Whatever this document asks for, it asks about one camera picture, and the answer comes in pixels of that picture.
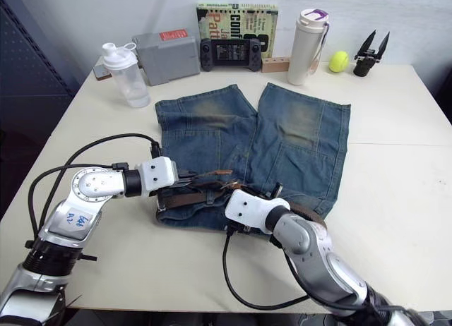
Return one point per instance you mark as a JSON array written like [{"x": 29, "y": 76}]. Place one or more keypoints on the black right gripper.
[{"x": 251, "y": 192}]

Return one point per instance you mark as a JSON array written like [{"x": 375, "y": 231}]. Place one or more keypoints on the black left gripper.
[{"x": 184, "y": 180}]

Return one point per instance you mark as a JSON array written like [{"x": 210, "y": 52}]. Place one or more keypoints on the brown braided belt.
[{"x": 187, "y": 199}]

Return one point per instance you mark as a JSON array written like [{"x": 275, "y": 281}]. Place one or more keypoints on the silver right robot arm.
[{"x": 310, "y": 248}]

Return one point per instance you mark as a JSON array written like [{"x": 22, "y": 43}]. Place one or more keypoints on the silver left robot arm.
[{"x": 84, "y": 186}]

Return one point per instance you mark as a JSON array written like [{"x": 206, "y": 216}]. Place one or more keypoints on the blue denim shorts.
[{"x": 282, "y": 156}]

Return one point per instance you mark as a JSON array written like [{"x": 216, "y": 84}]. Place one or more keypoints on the clear shaker bottle white lid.
[{"x": 129, "y": 79}]

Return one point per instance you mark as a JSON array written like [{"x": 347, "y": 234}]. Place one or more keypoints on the grey box red label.
[{"x": 167, "y": 59}]

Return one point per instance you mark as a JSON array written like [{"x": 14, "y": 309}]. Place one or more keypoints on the wooden block with holes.
[{"x": 275, "y": 65}]

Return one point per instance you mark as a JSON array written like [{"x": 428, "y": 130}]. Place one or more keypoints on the black handheld game console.
[{"x": 231, "y": 53}]

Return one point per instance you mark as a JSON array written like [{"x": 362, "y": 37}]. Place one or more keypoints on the small grey block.
[{"x": 100, "y": 72}]

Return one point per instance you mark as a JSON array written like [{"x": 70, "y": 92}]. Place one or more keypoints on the white tumbler purple lid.
[{"x": 305, "y": 49}]

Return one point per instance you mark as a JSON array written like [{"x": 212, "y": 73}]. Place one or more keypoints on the spiral bound book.
[{"x": 233, "y": 20}]

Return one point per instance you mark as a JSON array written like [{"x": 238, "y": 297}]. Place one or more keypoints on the yellow tennis ball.
[{"x": 339, "y": 61}]

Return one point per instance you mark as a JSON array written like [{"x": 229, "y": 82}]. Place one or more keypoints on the spare black two-finger gripper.
[{"x": 369, "y": 56}]

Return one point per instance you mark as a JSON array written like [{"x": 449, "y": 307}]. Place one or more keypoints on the dark perforated panel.
[{"x": 31, "y": 93}]

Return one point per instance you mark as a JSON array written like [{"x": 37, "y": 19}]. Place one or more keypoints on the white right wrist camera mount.
[{"x": 250, "y": 207}]

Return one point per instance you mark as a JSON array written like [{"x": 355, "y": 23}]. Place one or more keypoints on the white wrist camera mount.
[
  {"x": 250, "y": 207},
  {"x": 157, "y": 174}
]

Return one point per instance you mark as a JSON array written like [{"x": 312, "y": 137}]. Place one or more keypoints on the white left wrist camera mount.
[{"x": 157, "y": 174}]

